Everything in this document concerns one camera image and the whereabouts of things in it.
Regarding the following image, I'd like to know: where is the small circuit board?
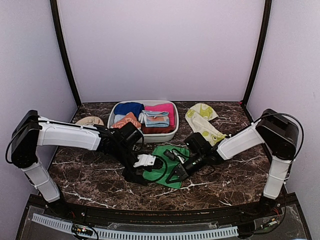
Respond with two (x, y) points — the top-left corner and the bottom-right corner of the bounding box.
(71, 224), (94, 238)

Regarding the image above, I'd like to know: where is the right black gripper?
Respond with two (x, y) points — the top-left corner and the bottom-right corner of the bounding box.
(166, 151), (206, 184)

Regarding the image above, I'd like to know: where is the light blue towel underneath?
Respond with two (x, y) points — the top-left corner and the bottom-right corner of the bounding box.
(113, 114), (125, 124)

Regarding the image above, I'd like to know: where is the right black frame post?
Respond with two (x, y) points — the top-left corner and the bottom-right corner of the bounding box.
(241, 0), (273, 109)

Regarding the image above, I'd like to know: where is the white plastic basin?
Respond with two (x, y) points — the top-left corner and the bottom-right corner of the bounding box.
(106, 100), (179, 143)

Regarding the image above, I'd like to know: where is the white slotted cable duct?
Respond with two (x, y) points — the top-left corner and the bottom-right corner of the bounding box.
(31, 213), (239, 240)

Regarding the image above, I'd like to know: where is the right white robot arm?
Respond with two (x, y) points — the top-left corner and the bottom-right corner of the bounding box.
(165, 108), (305, 217)

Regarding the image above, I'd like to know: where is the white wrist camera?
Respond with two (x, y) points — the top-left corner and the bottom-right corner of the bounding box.
(171, 148), (188, 164)
(133, 154), (156, 168)

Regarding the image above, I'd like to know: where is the pink rolled towel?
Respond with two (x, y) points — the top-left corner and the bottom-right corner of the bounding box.
(144, 103), (175, 126)

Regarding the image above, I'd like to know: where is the dark red rolled towel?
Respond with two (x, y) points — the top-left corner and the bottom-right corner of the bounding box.
(141, 124), (175, 135)

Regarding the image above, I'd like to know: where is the orange cartoon rolled towel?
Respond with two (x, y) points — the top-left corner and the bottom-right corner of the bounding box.
(111, 112), (142, 130)

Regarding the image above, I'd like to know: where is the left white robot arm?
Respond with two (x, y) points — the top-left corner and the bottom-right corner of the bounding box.
(5, 110), (163, 218)

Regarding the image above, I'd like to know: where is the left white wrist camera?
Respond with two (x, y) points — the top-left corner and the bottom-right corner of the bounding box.
(133, 154), (156, 168)

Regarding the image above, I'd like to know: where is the green microfiber towel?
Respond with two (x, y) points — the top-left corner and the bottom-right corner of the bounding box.
(142, 145), (190, 189)

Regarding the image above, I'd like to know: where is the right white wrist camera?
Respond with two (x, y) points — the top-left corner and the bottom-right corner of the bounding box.
(171, 148), (188, 164)

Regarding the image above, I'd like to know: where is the light blue striped towel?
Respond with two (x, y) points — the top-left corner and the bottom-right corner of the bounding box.
(138, 110), (170, 128)

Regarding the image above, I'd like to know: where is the black frame post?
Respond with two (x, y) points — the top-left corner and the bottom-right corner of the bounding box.
(241, 0), (273, 109)
(49, 0), (82, 108)

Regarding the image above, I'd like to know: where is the left black frame post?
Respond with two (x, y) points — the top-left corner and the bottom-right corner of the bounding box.
(49, 0), (82, 108)

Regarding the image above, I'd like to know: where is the cream yellow-green patterned towel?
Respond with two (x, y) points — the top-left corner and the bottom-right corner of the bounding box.
(185, 103), (227, 146)

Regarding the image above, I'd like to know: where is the blue rolled towel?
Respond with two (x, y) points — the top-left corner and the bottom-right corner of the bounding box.
(113, 102), (145, 118)

